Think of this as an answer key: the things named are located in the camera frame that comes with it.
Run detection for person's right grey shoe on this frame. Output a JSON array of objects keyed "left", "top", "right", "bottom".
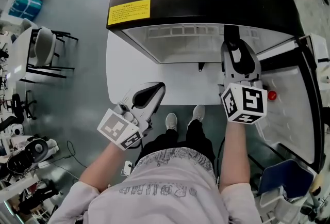
[{"left": 187, "top": 104, "right": 206, "bottom": 127}]

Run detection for grey chair black legs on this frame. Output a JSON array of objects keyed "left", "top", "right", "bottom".
[
  {"left": 20, "top": 18, "right": 40, "bottom": 31},
  {"left": 27, "top": 26, "right": 79, "bottom": 79}
]

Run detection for white power adapter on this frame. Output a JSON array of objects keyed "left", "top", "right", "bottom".
[{"left": 121, "top": 160, "right": 134, "bottom": 177}]

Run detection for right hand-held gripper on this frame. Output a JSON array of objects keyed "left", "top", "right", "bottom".
[{"left": 221, "top": 39, "right": 268, "bottom": 125}]

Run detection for white and black machine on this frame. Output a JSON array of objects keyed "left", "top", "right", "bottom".
[{"left": 6, "top": 137, "right": 60, "bottom": 175}]

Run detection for dark soda bottle red cap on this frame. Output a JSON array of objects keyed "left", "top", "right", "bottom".
[{"left": 262, "top": 85, "right": 277, "bottom": 101}]

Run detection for person's right forearm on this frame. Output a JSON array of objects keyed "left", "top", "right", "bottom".
[{"left": 218, "top": 121, "right": 251, "bottom": 193}]

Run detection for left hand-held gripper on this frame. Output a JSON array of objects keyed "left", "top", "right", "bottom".
[{"left": 97, "top": 82, "right": 166, "bottom": 151}]

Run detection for white box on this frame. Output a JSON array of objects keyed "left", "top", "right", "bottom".
[{"left": 307, "top": 33, "right": 330, "bottom": 64}]

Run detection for person's black trousers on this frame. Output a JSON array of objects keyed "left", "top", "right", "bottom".
[{"left": 140, "top": 119, "right": 216, "bottom": 167}]

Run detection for black office chair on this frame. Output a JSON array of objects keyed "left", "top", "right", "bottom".
[{"left": 5, "top": 90, "right": 37, "bottom": 126}]

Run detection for teal wrapped bundle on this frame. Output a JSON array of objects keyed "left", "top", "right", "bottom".
[{"left": 8, "top": 0, "right": 43, "bottom": 22}]

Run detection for black floor cable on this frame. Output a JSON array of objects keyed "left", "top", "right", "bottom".
[{"left": 50, "top": 140, "right": 89, "bottom": 170}]

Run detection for person's white printed shirt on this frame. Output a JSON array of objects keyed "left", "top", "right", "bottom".
[{"left": 47, "top": 147, "right": 261, "bottom": 224}]

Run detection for person's grey shoe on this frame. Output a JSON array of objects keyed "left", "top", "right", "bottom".
[
  {"left": 164, "top": 113, "right": 179, "bottom": 132},
  {"left": 187, "top": 104, "right": 206, "bottom": 127}
]

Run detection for person's left forearm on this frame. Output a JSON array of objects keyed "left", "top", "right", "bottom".
[{"left": 79, "top": 137, "right": 145, "bottom": 193}]

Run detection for white table black legs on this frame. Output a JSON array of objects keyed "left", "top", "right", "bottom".
[{"left": 11, "top": 26, "right": 35, "bottom": 84}]

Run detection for person's left grey shoe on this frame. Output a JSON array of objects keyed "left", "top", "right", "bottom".
[{"left": 164, "top": 113, "right": 179, "bottom": 132}]

